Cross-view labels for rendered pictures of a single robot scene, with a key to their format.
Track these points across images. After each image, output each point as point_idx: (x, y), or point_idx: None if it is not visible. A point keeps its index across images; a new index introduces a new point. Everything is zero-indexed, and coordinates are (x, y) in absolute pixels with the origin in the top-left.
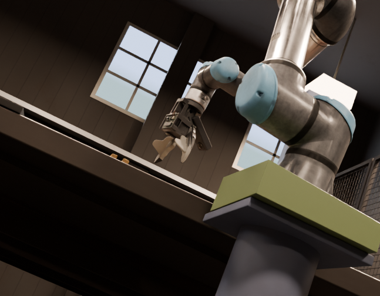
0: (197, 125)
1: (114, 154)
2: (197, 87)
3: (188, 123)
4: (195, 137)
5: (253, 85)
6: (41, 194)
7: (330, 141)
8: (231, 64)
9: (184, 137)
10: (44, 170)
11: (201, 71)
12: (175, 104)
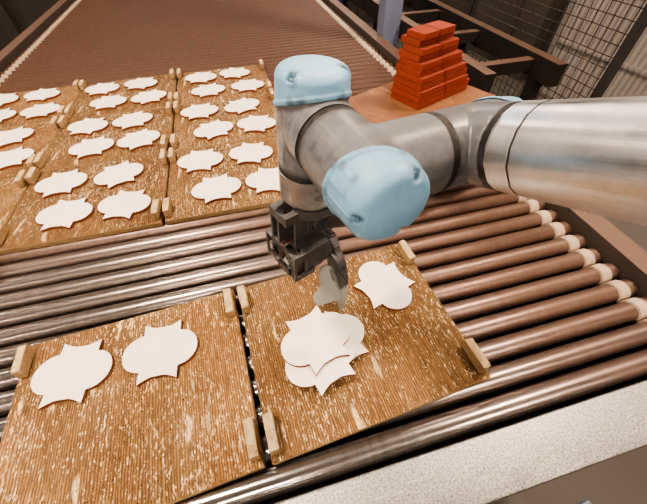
0: (335, 227)
1: (252, 458)
2: (300, 181)
3: (319, 249)
4: (345, 264)
5: None
6: None
7: None
8: (401, 196)
9: (325, 272)
10: None
11: (289, 141)
12: (271, 218)
